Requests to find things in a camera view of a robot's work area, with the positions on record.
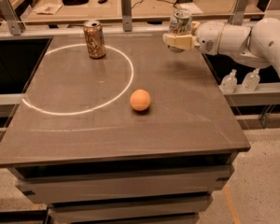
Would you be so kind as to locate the metal bracket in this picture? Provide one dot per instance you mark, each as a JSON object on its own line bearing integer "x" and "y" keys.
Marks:
{"x": 126, "y": 13}
{"x": 238, "y": 12}
{"x": 14, "y": 24}

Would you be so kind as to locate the clear plastic bottle right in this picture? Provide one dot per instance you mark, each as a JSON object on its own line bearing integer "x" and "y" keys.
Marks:
{"x": 251, "y": 80}

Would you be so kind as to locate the clear plastic bottle left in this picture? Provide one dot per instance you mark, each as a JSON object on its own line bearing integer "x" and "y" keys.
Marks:
{"x": 229, "y": 82}

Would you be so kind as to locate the small black device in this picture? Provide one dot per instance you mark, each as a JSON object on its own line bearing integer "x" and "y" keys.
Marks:
{"x": 102, "y": 1}

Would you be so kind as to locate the grey table base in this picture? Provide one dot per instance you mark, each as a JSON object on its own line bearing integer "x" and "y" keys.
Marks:
{"x": 148, "y": 191}

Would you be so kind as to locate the right metal bracket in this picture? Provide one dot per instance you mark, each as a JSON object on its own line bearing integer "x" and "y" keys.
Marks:
{"x": 238, "y": 12}

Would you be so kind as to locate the left metal bracket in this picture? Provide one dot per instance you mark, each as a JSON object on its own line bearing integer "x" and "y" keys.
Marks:
{"x": 14, "y": 24}

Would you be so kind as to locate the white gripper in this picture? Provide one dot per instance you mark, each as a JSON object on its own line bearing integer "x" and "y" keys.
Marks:
{"x": 208, "y": 36}

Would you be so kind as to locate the orange ball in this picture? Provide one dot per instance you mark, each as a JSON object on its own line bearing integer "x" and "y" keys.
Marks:
{"x": 140, "y": 100}

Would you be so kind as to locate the middle metal bracket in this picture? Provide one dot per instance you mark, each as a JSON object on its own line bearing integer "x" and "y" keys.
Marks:
{"x": 126, "y": 13}

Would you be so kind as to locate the brown paper packet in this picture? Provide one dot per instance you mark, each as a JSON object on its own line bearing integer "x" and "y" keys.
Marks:
{"x": 48, "y": 9}

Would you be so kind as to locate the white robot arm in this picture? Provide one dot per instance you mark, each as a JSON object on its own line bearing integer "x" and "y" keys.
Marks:
{"x": 257, "y": 46}

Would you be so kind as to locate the black cloth bundle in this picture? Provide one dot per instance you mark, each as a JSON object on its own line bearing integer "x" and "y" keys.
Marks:
{"x": 74, "y": 2}

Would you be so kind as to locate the brown gold soda can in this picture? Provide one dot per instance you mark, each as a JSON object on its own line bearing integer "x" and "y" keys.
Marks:
{"x": 94, "y": 38}

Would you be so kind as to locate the white green 7up can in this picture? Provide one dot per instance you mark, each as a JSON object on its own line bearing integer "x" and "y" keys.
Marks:
{"x": 180, "y": 24}

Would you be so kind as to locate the clear plastic bottle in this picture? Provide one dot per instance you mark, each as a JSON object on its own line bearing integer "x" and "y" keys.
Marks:
{"x": 229, "y": 82}
{"x": 251, "y": 80}

